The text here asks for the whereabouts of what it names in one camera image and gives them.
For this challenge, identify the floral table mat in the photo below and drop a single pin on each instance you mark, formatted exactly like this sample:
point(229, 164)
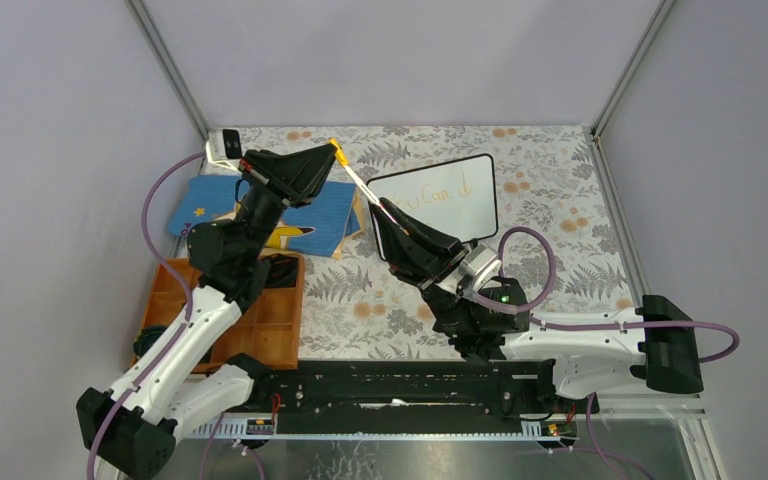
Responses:
point(545, 179)

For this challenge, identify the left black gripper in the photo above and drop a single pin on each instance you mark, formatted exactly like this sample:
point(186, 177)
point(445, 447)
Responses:
point(302, 170)

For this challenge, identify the black item in tray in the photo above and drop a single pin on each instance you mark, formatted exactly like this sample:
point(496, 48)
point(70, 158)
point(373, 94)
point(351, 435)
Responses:
point(283, 271)

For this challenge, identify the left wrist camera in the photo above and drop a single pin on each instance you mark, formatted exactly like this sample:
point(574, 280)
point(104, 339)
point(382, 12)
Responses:
point(224, 148)

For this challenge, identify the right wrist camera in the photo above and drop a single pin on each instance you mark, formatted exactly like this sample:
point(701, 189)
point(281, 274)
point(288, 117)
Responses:
point(478, 266)

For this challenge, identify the yellow marker cap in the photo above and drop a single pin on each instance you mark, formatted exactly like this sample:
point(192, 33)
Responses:
point(339, 152)

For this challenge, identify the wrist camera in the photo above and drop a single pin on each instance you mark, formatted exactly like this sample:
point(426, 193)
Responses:
point(224, 148)
point(478, 266)

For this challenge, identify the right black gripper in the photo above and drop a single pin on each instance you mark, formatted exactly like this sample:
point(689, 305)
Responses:
point(415, 262)

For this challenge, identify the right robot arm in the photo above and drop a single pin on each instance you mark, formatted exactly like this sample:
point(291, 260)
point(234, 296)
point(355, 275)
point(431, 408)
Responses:
point(486, 316)

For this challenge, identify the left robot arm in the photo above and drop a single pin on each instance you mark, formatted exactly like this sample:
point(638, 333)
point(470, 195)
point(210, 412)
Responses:
point(133, 427)

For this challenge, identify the black framed whiteboard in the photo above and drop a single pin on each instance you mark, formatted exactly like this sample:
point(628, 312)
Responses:
point(456, 197)

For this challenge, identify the white marker pen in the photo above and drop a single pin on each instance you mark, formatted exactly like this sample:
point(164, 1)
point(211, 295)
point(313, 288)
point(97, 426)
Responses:
point(371, 196)

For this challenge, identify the dark round object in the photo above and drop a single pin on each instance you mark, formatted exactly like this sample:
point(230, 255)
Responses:
point(146, 338)

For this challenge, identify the blue pikachu cloth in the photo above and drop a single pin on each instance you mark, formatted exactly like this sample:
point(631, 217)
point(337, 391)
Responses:
point(317, 229)

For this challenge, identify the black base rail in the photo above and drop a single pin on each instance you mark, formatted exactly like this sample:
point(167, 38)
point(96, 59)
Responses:
point(412, 398)

